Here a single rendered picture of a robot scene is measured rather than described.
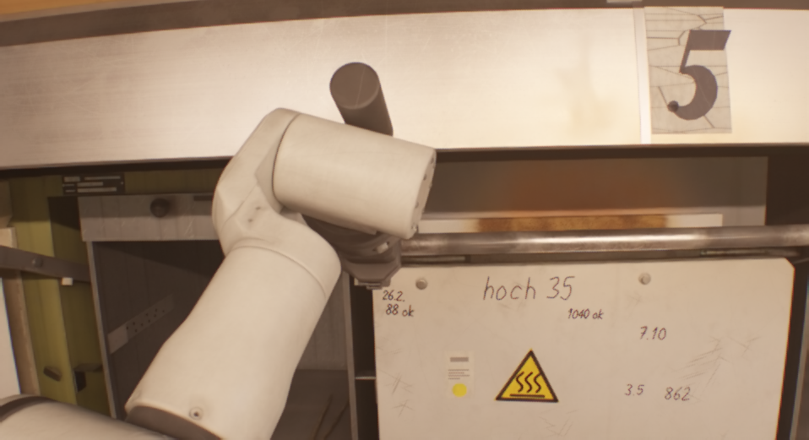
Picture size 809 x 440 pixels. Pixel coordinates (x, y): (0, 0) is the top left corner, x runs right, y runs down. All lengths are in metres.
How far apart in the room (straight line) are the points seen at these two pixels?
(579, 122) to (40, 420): 0.54
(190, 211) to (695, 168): 0.82
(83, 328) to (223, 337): 0.98
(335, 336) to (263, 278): 1.36
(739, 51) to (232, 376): 0.61
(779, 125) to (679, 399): 0.45
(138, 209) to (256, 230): 0.73
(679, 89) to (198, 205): 0.73
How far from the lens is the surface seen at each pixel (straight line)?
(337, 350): 1.70
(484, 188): 0.95
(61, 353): 1.25
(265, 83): 0.68
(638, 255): 0.90
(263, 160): 0.38
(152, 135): 0.72
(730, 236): 0.80
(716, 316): 0.95
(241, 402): 0.30
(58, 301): 1.22
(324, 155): 0.39
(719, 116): 0.70
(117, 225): 1.09
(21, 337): 1.27
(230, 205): 0.36
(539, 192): 0.96
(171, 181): 1.04
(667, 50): 0.69
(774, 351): 1.01
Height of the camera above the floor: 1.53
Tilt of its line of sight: 9 degrees down
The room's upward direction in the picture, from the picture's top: 2 degrees counter-clockwise
